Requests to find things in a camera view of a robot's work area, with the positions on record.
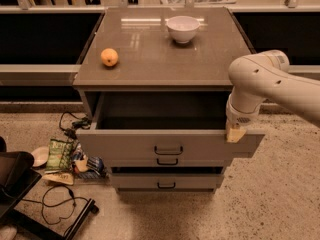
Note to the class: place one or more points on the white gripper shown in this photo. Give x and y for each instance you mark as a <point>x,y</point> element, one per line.
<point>240,116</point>

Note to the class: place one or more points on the grey top drawer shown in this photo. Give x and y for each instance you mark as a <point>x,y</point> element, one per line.
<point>187,127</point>

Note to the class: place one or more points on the grey drawer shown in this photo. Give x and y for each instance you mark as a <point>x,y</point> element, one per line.
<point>166,181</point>
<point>187,127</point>
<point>200,163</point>

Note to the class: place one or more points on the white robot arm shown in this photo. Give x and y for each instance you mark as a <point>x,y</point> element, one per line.
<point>262,76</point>

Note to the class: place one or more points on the grey drawer cabinet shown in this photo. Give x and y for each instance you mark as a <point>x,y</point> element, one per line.
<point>149,60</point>

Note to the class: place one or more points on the grey bottom drawer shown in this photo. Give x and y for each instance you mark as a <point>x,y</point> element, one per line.
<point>166,181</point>

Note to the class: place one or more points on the grey middle drawer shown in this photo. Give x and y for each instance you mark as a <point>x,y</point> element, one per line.
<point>200,163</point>

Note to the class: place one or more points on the white ceramic bowl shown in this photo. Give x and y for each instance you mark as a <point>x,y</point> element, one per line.
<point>182,29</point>

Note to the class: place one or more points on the blue snack package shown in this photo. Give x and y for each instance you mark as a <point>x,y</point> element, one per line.
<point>95,164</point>

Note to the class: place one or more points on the orange fruit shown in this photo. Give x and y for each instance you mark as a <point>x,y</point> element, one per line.
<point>109,57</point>

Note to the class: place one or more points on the yellow flat package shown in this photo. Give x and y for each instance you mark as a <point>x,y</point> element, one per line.
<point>61,178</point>

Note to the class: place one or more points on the green chip bag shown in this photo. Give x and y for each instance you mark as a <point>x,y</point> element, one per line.
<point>59,158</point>

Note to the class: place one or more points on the white paper plate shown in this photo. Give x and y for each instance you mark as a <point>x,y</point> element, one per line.
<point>40,156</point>

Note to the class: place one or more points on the black chair base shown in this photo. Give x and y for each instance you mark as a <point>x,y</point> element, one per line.
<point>17,179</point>

